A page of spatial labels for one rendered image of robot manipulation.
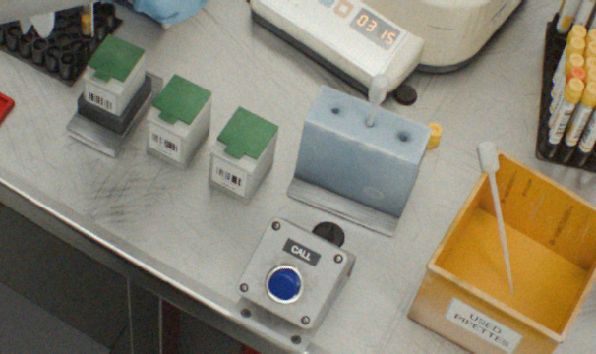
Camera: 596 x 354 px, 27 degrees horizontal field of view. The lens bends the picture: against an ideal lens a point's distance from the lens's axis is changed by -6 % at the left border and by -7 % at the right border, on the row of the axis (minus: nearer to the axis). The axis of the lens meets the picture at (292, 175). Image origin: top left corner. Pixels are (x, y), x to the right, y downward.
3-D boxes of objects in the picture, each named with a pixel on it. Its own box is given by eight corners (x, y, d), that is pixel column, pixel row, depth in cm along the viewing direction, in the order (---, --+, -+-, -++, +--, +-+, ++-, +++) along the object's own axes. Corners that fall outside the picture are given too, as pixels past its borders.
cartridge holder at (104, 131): (66, 135, 117) (64, 113, 113) (115, 64, 121) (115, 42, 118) (114, 159, 116) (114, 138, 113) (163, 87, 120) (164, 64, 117)
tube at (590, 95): (553, 149, 120) (582, 85, 111) (565, 142, 121) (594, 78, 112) (564, 162, 120) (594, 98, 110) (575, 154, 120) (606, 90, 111)
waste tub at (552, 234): (402, 318, 110) (425, 265, 102) (472, 205, 117) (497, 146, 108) (530, 388, 108) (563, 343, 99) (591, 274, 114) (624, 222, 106)
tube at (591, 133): (587, 166, 120) (618, 105, 111) (571, 164, 120) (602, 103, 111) (586, 150, 121) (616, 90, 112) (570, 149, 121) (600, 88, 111)
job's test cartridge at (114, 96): (83, 112, 116) (81, 72, 111) (109, 75, 119) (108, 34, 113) (119, 130, 116) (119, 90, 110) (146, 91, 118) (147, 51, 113)
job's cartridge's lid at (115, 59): (82, 73, 111) (82, 70, 111) (109, 35, 113) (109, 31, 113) (118, 90, 110) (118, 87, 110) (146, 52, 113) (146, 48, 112)
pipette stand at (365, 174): (285, 196, 116) (297, 134, 107) (315, 134, 119) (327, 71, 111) (391, 238, 114) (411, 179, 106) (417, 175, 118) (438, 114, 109)
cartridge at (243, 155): (207, 185, 115) (210, 144, 110) (234, 146, 118) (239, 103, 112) (247, 206, 115) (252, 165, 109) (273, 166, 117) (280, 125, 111)
